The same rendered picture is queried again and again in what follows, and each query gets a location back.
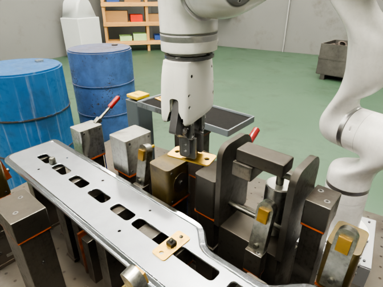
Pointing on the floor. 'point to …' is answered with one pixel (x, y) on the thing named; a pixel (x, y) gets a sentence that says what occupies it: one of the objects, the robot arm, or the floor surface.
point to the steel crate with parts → (332, 59)
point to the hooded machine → (80, 24)
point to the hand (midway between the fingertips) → (191, 143)
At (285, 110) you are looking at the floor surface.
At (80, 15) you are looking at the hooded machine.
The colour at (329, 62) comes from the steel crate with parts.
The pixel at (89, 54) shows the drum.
